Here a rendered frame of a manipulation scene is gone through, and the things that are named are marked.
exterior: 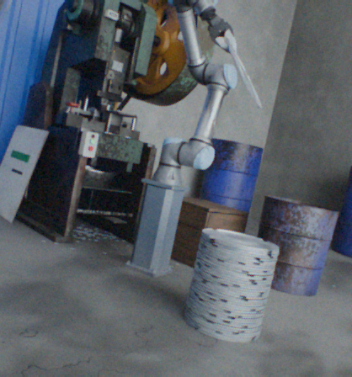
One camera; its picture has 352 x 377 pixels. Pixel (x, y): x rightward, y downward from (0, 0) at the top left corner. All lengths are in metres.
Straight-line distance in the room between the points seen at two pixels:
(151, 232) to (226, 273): 0.70
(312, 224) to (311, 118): 3.41
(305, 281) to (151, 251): 0.85
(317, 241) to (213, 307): 1.01
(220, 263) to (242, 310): 0.18
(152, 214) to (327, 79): 3.98
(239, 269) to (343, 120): 4.12
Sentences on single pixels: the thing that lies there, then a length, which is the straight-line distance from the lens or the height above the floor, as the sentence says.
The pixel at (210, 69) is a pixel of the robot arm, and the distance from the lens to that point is 2.20.
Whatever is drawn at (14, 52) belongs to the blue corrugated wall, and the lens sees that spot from 3.80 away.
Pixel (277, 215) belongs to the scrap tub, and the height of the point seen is 0.40.
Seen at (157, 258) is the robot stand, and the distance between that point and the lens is 2.15.
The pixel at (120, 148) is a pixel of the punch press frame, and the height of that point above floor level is 0.57.
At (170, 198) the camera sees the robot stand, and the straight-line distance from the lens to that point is 2.10.
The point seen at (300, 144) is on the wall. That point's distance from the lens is 5.69.
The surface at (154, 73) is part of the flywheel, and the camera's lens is 3.10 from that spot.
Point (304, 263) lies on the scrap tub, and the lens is 2.43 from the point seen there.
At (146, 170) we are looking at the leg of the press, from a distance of 2.72.
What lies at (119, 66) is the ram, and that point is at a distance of 2.81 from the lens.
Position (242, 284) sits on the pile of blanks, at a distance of 1.54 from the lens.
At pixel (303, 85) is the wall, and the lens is 5.88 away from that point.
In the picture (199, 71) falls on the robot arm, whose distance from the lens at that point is 2.23.
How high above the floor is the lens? 0.58
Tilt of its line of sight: 4 degrees down
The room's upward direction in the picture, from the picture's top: 12 degrees clockwise
